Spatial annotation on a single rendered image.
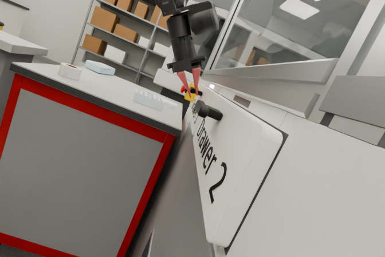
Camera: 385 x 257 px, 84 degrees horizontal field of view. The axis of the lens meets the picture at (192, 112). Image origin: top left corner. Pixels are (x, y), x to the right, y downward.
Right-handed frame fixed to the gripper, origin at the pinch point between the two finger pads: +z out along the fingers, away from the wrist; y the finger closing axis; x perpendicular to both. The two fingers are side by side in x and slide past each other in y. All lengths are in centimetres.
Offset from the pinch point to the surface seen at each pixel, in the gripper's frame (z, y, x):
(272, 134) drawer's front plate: -1.0, 4.0, -42.9
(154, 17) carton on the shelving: -111, -29, 380
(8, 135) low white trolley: 2, -64, 15
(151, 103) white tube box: 3.7, -16.5, 27.7
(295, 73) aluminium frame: -4.8, 7.6, -40.3
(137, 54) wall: -57, -87, 425
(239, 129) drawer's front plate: -0.3, 2.5, -38.0
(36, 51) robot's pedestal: -31, -73, 61
